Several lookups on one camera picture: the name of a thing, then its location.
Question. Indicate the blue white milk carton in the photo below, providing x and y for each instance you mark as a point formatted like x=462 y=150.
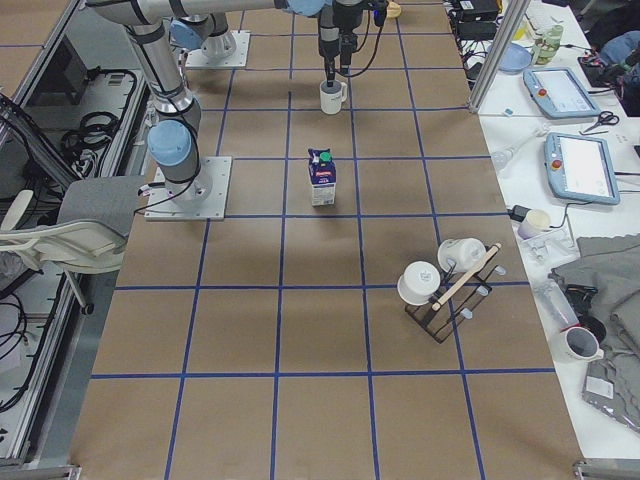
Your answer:
x=322 y=175

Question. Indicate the green tape rolls stack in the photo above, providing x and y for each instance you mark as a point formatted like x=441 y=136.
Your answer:
x=546 y=45

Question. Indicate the blue teach pendant near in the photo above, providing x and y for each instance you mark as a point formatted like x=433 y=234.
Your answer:
x=580 y=168

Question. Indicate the white cup on rack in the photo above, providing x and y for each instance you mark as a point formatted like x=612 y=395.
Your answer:
x=459 y=255
x=419 y=281

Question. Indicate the white ceramic mug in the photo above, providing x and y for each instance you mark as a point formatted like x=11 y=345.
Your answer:
x=332 y=96

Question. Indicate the aluminium frame post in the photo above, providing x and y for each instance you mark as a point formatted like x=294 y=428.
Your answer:
x=513 y=15

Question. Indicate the grey cloth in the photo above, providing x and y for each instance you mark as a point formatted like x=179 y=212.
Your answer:
x=611 y=266

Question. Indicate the cream round cup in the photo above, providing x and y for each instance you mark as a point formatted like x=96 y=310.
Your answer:
x=535 y=222

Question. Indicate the blue teach pendant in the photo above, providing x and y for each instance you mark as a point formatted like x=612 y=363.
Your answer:
x=580 y=168
x=559 y=94

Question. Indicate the black scissors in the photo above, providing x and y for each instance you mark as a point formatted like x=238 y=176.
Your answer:
x=605 y=118

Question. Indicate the white cup on rack front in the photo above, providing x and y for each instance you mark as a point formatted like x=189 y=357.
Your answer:
x=419 y=281

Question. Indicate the white cup on rack rear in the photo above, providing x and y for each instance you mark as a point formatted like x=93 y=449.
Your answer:
x=459 y=255

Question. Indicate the blue teach pendant far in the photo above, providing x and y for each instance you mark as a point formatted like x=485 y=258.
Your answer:
x=559 y=94

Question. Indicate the grey office chair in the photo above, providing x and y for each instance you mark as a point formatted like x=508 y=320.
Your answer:
x=90 y=235

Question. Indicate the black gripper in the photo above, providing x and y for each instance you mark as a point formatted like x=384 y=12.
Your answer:
x=327 y=47

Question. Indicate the black wire mug rack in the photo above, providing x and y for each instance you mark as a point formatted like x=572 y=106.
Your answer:
x=457 y=298

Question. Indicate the light blue plate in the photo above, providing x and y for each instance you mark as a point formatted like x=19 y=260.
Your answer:
x=515 y=59

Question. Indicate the white mug red rim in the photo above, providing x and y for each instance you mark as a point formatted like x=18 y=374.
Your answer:
x=580 y=344

